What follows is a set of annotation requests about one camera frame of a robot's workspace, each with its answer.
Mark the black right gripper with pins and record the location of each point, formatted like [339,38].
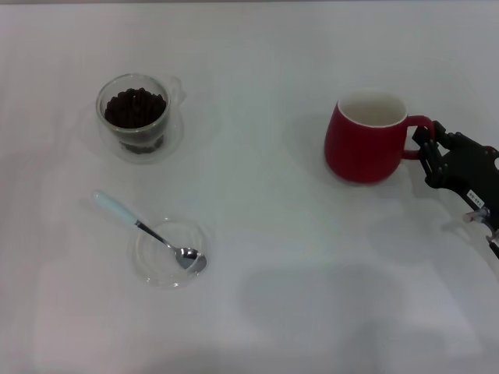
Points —
[468,167]

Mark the small clear glass dish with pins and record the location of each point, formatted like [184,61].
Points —
[156,274]

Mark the red ceramic mug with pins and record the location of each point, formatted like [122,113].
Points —
[358,156]

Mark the clear double-wall glass cup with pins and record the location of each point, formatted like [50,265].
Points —
[101,126]

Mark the dark roasted coffee beans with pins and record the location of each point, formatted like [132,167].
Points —
[128,113]

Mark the clear glass saucer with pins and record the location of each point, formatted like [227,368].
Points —
[176,143]

